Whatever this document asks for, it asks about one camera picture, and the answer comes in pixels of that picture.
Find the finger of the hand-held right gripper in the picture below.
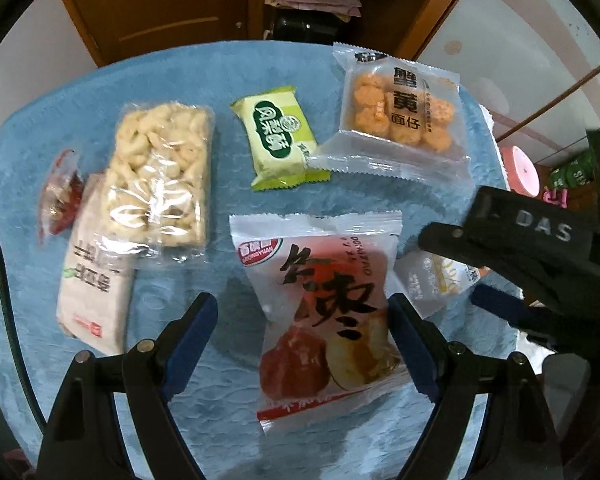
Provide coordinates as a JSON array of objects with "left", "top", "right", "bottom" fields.
[
  {"left": 417, "top": 222, "right": 556, "bottom": 301},
  {"left": 472, "top": 284, "right": 581, "bottom": 351}
]

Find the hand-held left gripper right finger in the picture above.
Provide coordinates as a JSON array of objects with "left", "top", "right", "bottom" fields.
[{"left": 387, "top": 292, "right": 566, "bottom": 480}]

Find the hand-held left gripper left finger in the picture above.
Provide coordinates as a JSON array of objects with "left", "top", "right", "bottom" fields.
[{"left": 37, "top": 292, "right": 220, "bottom": 480}]

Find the white orange long packet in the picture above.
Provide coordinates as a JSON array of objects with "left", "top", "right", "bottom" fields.
[{"left": 392, "top": 250, "right": 486, "bottom": 318}]

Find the white red date packet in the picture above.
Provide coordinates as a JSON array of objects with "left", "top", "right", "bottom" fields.
[{"left": 229, "top": 211, "right": 412, "bottom": 436}]

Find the beige snack packet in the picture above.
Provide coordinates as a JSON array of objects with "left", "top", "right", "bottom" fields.
[{"left": 55, "top": 172, "right": 136, "bottom": 356}]

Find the orange cracker packet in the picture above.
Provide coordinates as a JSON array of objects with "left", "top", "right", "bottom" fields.
[{"left": 307, "top": 41, "right": 473, "bottom": 181}]

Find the clear cashew packet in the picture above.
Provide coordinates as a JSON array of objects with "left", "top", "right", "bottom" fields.
[{"left": 97, "top": 101, "right": 217, "bottom": 263}]

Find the green pastry packet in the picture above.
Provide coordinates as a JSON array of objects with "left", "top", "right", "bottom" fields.
[{"left": 230, "top": 85, "right": 332, "bottom": 192}]

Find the small red clear packet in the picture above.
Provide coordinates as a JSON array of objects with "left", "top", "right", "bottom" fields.
[{"left": 36, "top": 149, "right": 86, "bottom": 248}]

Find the pink plastic stool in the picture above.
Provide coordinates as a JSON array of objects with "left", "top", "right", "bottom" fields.
[{"left": 500, "top": 145, "right": 540, "bottom": 196}]

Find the green bag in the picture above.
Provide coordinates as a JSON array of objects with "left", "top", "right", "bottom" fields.
[{"left": 547, "top": 152, "right": 596, "bottom": 188}]

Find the sliding door wardrobe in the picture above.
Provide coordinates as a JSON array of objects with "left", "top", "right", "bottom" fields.
[{"left": 412, "top": 0, "right": 600, "bottom": 166}]

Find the wooden corner shelf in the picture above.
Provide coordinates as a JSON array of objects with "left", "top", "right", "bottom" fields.
[{"left": 247, "top": 0, "right": 481, "bottom": 61}]

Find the black box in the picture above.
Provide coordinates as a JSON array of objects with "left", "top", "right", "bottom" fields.
[{"left": 272, "top": 12, "right": 348, "bottom": 43}]

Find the wooden door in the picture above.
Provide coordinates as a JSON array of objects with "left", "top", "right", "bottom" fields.
[{"left": 60, "top": 0, "right": 253, "bottom": 68}]

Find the thick black cable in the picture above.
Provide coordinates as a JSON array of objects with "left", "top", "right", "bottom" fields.
[{"left": 0, "top": 207, "right": 26, "bottom": 411}]

